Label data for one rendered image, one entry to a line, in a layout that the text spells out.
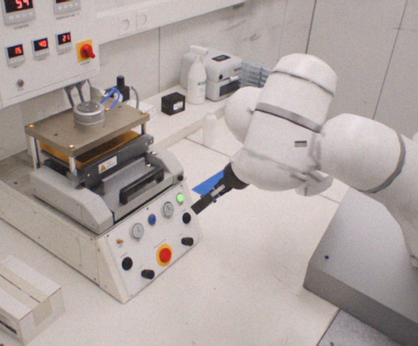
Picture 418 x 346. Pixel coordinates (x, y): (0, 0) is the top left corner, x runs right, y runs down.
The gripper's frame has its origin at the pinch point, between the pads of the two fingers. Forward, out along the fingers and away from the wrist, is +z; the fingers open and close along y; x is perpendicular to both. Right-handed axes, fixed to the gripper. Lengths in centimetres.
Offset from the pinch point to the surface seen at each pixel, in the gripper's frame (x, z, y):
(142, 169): -17.4, 3.9, 5.7
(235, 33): -64, 43, -133
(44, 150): -36.2, 10.1, 22.4
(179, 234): 2.7, 10.2, 4.4
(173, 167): -13.1, 0.8, -1.1
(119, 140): -26.9, 0.6, 8.4
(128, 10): -76, 17, -46
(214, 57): -50, 29, -85
